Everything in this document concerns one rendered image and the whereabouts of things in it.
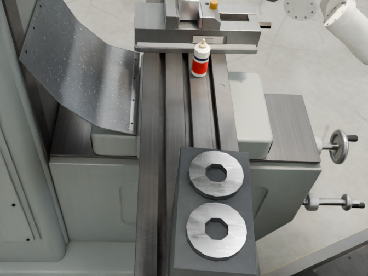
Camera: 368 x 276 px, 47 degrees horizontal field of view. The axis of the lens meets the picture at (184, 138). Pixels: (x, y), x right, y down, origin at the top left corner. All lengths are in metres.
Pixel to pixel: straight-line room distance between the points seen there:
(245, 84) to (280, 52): 1.50
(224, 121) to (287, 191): 0.43
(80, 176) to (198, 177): 0.64
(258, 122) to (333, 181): 1.07
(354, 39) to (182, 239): 0.54
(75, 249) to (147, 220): 0.80
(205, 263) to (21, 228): 0.90
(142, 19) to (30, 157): 0.47
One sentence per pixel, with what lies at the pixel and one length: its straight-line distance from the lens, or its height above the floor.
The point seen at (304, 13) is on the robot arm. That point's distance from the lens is 0.88.
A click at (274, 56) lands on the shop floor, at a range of 2.75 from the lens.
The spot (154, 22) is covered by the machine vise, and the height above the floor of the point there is 0.98.
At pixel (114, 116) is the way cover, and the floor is 0.85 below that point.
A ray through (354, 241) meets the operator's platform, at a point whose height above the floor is 0.40.
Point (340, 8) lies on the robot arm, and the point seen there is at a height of 1.21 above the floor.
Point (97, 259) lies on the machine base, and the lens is 1.61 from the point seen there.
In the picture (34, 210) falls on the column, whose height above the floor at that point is 0.53.
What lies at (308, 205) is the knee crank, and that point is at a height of 0.50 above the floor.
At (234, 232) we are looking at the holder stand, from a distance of 0.64.
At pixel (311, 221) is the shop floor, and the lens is 2.04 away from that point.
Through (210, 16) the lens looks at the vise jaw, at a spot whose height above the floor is 1.02.
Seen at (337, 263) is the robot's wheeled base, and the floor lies 0.59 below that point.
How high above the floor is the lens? 1.68
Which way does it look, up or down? 51 degrees down
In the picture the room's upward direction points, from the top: 8 degrees clockwise
